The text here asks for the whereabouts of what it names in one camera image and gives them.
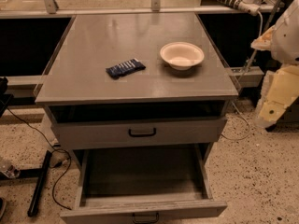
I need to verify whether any grey drawer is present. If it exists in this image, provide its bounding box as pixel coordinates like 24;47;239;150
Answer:
51;117;227;150
61;145;227;224

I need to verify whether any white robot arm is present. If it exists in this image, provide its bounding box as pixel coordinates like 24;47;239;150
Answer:
251;0;299;128

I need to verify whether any grey drawer cabinet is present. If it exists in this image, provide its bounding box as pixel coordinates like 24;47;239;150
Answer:
33;12;240;161

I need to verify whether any grey top drawer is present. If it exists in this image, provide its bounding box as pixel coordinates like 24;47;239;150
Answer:
51;117;227;150

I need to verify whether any white power strip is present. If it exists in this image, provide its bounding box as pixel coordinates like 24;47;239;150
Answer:
217;0;260;16

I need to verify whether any white paper bowl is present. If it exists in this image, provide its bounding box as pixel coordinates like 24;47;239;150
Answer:
160;42;205;71

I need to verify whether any blue snack packet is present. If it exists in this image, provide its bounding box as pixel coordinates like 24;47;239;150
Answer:
106;59;146;79

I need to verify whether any black device left edge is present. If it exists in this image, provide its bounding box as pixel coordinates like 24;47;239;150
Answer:
0;77;13;117

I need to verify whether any black metal floor bar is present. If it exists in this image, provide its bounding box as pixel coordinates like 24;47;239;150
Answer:
27;151;52;217

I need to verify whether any clear plastic bottle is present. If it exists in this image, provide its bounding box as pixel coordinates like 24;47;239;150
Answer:
0;158;20;178

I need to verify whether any white power cable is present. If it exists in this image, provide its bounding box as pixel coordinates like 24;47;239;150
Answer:
239;11;264;79

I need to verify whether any black floor cable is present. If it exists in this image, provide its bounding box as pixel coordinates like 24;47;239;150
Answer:
6;107;73;211

